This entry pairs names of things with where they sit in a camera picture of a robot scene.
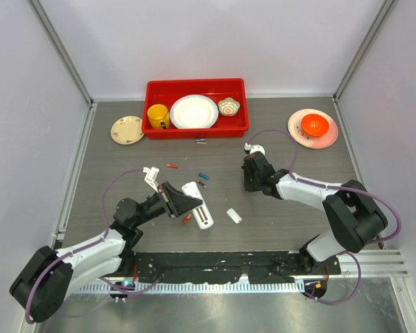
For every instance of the red plastic bin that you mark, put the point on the red plastic bin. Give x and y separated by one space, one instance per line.
167 92

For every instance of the white plate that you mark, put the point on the white plate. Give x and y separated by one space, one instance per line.
194 112

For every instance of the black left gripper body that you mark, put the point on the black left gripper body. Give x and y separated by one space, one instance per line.
161 194

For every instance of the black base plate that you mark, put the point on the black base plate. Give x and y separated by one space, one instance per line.
261 267

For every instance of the blue battery centre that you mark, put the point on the blue battery centre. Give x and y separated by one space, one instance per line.
206 177

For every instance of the pink plate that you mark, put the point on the pink plate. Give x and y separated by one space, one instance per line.
294 128

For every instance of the yellow mug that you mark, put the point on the yellow mug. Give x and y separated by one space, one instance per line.
158 116

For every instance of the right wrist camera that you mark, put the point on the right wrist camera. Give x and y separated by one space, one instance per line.
253 148

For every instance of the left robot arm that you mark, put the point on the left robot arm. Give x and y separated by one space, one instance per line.
51 276

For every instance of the beige floral plate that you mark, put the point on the beige floral plate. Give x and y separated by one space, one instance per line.
127 130

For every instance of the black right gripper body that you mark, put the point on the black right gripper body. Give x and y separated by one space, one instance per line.
251 181

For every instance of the orange bowl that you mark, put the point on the orange bowl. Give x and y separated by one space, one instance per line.
315 125

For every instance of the black battery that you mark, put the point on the black battery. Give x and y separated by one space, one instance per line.
202 184

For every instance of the small flower bowl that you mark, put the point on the small flower bowl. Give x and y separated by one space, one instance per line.
228 107

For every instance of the red orange battery lower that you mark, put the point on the red orange battery lower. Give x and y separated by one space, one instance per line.
186 219

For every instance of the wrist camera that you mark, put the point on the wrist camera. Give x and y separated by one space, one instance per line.
151 175
253 148

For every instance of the white battery cover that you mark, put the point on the white battery cover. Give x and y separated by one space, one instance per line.
234 216

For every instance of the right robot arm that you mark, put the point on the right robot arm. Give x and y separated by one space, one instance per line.
354 217

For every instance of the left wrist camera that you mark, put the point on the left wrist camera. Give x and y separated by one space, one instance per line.
151 175

